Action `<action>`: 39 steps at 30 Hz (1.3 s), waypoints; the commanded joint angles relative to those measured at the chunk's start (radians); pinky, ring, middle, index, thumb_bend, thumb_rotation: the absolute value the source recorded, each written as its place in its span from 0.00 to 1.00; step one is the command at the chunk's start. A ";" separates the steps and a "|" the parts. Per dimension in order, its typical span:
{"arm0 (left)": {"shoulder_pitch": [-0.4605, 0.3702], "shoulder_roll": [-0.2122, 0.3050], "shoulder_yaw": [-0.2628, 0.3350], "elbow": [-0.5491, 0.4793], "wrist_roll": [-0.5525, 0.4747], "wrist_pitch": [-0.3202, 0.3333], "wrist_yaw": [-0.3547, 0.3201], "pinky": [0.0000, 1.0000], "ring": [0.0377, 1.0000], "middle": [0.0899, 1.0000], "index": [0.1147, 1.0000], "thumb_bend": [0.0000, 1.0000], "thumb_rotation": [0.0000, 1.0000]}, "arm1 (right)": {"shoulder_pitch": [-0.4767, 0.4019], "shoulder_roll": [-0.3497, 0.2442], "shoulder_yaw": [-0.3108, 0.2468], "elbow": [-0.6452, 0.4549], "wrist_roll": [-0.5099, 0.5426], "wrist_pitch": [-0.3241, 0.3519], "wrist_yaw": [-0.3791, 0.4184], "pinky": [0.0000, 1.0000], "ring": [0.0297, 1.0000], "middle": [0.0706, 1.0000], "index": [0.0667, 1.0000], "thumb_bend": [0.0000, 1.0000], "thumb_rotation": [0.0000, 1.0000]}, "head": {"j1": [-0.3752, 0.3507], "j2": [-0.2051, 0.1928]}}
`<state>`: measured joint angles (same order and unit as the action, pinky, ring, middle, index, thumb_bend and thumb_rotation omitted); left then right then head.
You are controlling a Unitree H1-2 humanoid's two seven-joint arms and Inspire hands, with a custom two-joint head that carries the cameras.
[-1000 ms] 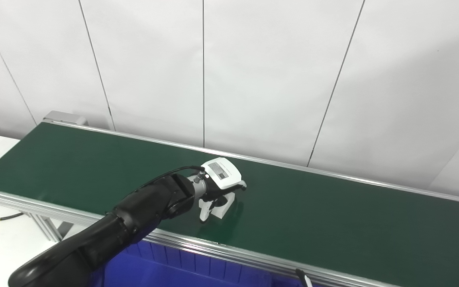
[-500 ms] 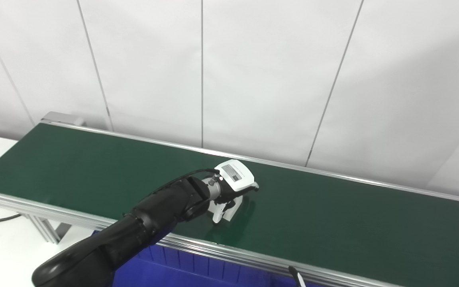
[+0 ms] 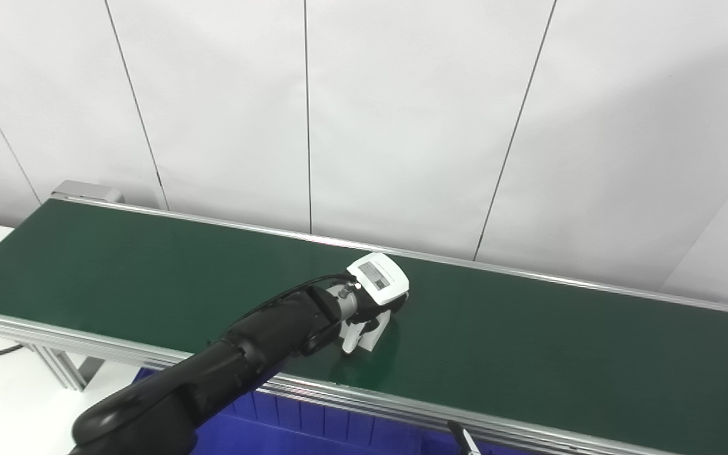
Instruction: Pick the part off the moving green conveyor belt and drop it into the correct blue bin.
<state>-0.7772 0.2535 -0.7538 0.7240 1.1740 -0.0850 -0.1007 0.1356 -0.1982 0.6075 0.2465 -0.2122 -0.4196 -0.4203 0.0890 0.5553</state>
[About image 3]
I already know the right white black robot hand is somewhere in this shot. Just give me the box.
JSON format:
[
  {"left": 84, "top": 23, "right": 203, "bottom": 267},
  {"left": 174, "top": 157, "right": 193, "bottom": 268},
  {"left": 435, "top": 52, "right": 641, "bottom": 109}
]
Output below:
[{"left": 446, "top": 420, "right": 482, "bottom": 455}]

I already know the white square part round hole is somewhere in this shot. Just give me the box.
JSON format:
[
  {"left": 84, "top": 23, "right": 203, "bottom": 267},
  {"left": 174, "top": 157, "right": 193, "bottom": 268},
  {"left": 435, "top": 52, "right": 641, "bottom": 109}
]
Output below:
[{"left": 356, "top": 308, "right": 394, "bottom": 353}]

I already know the blue plastic bin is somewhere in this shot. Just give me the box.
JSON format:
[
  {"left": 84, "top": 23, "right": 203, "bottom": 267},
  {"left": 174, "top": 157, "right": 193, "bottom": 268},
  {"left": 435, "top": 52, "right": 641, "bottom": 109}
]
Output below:
[{"left": 133, "top": 368, "right": 466, "bottom": 455}]

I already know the aluminium conveyor leg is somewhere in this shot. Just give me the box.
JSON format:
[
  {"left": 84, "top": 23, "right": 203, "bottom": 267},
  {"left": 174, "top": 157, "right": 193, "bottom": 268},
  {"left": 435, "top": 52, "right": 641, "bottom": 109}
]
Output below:
[{"left": 26, "top": 344, "right": 106, "bottom": 392}]

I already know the grey conveyor end cover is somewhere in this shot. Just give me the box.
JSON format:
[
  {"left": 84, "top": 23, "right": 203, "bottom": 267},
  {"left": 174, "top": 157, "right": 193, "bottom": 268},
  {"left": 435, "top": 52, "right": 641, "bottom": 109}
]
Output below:
[{"left": 52, "top": 180, "right": 126, "bottom": 204}]

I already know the green conveyor belt aluminium frame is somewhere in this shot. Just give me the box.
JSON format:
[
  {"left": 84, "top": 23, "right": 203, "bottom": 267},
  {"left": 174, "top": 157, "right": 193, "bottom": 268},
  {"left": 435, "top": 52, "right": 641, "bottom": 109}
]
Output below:
[{"left": 0, "top": 180, "right": 728, "bottom": 455}]

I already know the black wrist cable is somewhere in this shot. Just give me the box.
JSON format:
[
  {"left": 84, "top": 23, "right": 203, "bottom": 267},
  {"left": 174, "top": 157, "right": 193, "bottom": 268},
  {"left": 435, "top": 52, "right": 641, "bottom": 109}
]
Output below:
[{"left": 247, "top": 273, "right": 357, "bottom": 317}]

